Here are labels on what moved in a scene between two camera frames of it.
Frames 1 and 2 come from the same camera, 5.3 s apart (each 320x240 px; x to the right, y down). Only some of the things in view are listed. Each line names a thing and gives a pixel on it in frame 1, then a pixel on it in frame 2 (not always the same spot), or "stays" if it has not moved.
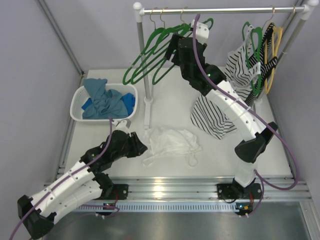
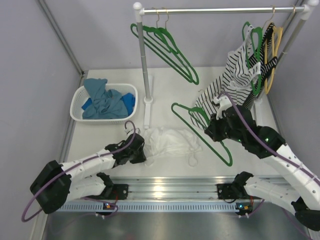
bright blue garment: (129, 99) stays
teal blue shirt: (106, 103) stays
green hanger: (184, 24) to (200, 114)
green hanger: (164, 29) to (161, 41)
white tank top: (168, 142) stays
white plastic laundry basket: (77, 96) stays
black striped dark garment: (263, 59) stays
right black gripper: (173, 46) to (213, 131)
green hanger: (156, 30) to (154, 39)
